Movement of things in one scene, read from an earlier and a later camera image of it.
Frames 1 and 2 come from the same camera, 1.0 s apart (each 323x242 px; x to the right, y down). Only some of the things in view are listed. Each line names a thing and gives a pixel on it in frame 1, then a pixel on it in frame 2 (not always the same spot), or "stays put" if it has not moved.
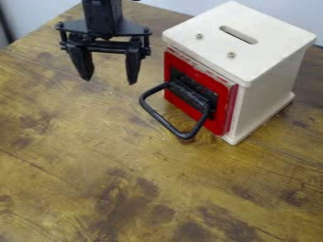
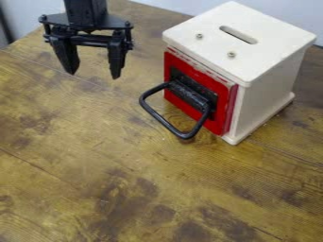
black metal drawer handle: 192,88 stays put
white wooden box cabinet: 256,50 stays put
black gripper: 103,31 → 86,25
